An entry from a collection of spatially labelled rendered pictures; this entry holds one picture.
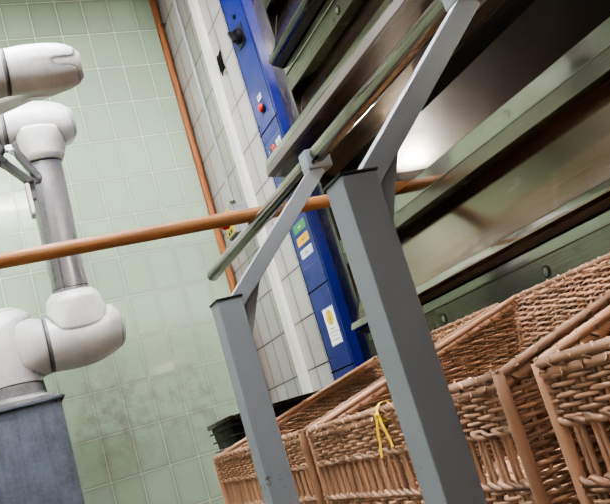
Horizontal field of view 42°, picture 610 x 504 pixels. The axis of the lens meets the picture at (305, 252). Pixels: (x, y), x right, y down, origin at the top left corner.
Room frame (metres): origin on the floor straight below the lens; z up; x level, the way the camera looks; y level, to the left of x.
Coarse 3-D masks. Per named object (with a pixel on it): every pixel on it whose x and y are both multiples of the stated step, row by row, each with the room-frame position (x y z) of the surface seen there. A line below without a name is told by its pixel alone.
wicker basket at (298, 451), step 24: (480, 312) 1.55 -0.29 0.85; (432, 336) 1.72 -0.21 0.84; (336, 384) 1.93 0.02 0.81; (360, 384) 1.97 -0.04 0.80; (312, 408) 1.90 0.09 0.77; (336, 408) 1.34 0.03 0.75; (216, 456) 1.77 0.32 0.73; (240, 456) 1.61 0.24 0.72; (288, 456) 1.38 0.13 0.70; (312, 456) 1.31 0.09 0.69; (240, 480) 1.65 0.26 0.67; (312, 480) 1.30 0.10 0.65
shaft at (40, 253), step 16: (256, 208) 1.61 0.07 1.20; (304, 208) 1.65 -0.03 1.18; (320, 208) 1.68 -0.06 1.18; (160, 224) 1.52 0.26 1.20; (176, 224) 1.53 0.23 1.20; (192, 224) 1.54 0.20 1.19; (208, 224) 1.56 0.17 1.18; (224, 224) 1.58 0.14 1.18; (80, 240) 1.45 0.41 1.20; (96, 240) 1.46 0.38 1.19; (112, 240) 1.47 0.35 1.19; (128, 240) 1.49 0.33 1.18; (144, 240) 1.51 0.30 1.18; (0, 256) 1.39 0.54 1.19; (16, 256) 1.40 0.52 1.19; (32, 256) 1.41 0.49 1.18; (48, 256) 1.43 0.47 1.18; (64, 256) 1.45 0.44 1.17
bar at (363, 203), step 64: (448, 0) 0.83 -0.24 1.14; (384, 64) 0.99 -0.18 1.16; (384, 128) 0.76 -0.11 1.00; (384, 192) 0.76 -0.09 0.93; (256, 256) 1.20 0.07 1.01; (384, 256) 0.72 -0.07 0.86; (384, 320) 0.72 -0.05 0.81; (256, 384) 1.16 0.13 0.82; (256, 448) 1.16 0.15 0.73; (448, 448) 0.73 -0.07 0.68
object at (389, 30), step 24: (408, 0) 1.27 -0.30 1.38; (432, 0) 1.28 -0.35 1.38; (504, 0) 1.33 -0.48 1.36; (384, 24) 1.34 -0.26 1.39; (408, 24) 1.35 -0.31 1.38; (480, 24) 1.40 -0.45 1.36; (360, 48) 1.43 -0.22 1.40; (384, 48) 1.42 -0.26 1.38; (456, 48) 1.47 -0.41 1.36; (360, 72) 1.50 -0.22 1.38; (408, 72) 1.54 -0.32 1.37; (336, 96) 1.59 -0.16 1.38; (384, 96) 1.63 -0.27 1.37; (312, 120) 1.69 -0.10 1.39; (360, 120) 1.74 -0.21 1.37; (384, 120) 1.76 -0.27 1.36; (288, 144) 1.83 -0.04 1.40; (312, 144) 1.83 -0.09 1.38; (360, 144) 1.88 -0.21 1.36; (288, 168) 1.95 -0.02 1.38; (336, 168) 2.01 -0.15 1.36
